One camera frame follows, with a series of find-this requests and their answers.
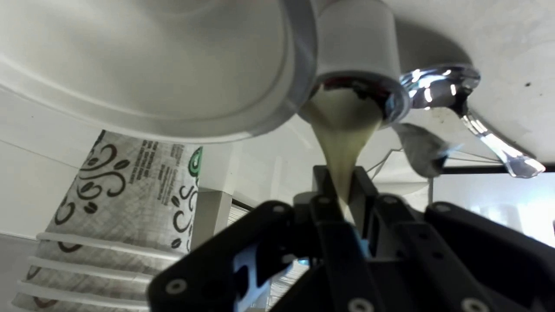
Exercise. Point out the white coffee pod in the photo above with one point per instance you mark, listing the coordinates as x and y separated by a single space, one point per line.
357 41

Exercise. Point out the metal spoon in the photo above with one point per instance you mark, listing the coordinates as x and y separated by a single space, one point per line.
433 88

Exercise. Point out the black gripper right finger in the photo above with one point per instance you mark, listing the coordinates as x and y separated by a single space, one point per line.
461 261

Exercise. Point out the stack of printed paper cups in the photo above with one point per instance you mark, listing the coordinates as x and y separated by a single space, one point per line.
114 192

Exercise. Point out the white bowl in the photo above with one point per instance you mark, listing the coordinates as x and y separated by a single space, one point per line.
144 58

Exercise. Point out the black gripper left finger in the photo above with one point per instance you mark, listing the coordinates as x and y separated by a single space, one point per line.
260 261

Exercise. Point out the white plastic spoon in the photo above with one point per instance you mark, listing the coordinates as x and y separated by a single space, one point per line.
340 145

